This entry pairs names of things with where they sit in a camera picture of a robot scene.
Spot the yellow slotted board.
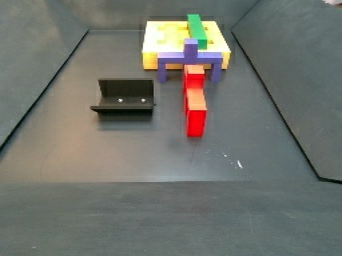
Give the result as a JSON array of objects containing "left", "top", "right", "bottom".
[{"left": 141, "top": 21, "right": 231, "bottom": 70}]

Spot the long green block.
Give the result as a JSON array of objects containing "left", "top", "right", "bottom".
[{"left": 187, "top": 14, "right": 207, "bottom": 50}]

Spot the red stepped block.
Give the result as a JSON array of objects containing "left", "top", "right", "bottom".
[{"left": 183, "top": 65, "right": 207, "bottom": 137}]

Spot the purple cross-shaped block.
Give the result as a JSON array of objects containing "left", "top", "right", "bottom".
[{"left": 157, "top": 38, "right": 223, "bottom": 83}]

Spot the black angled bracket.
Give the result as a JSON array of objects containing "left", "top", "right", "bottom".
[{"left": 90, "top": 78, "right": 155, "bottom": 113}]

